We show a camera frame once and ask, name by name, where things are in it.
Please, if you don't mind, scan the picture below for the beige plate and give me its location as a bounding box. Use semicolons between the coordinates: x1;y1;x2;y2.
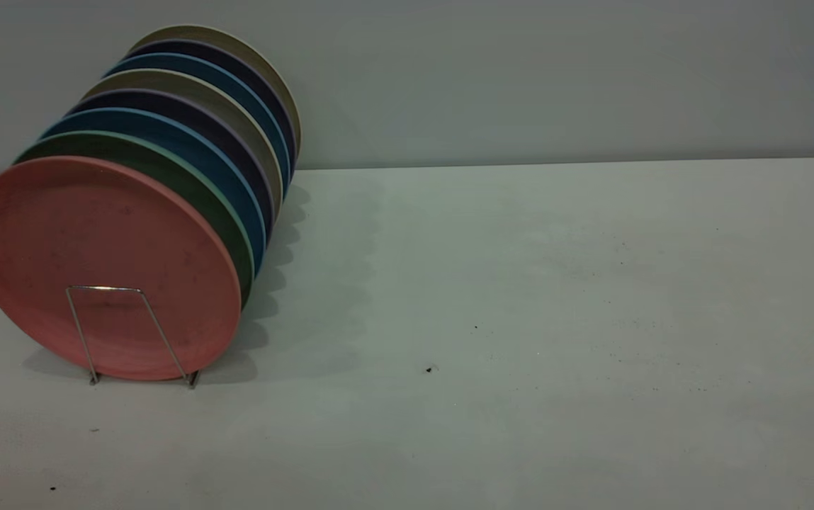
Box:
128;24;303;161
80;68;286;217

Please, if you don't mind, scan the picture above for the metal wire plate rack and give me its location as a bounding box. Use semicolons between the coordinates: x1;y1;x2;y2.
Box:
65;284;203;390

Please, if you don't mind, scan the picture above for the green plate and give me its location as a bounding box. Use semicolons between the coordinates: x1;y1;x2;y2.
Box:
13;130;256;310

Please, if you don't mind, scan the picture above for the dark purple plate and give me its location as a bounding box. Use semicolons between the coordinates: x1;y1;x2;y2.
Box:
66;88;277;243
125;38;298;171

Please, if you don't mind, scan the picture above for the pink plate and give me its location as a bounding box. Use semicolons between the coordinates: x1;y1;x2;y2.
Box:
0;155;243;383

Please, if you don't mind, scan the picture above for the blue plate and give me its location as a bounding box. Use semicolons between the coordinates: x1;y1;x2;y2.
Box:
103;52;293;189
39;107;268;278

